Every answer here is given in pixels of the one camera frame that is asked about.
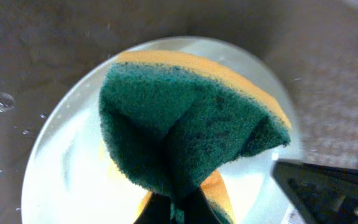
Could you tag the brown serving tray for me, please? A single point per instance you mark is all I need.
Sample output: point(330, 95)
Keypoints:
point(47, 46)

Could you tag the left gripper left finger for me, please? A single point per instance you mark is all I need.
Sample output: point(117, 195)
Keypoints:
point(155, 210)

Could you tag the pale green plate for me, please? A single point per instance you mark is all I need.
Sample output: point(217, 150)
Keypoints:
point(70, 179)

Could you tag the green yellow sponge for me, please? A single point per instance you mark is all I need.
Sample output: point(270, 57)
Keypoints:
point(169, 120)

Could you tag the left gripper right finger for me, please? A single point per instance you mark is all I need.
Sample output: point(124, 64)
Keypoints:
point(197, 209)

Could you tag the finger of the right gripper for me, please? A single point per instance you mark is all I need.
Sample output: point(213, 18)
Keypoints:
point(320, 194)

